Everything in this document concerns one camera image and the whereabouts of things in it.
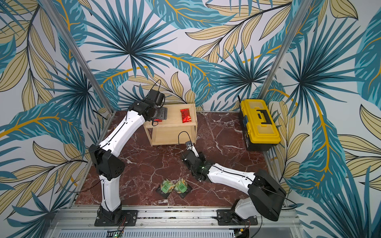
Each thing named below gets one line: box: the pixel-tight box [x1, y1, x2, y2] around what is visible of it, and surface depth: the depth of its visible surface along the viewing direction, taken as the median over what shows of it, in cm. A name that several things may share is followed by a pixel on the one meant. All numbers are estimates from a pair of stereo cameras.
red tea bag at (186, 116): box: [180, 108, 192, 123], surface depth 89 cm
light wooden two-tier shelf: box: [143, 103, 198, 147], surface depth 92 cm
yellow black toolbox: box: [239, 98, 282, 152], surface depth 94 cm
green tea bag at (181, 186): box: [174, 178, 189, 194], surface depth 85 cm
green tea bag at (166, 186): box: [160, 178, 176, 194], surface depth 85 cm
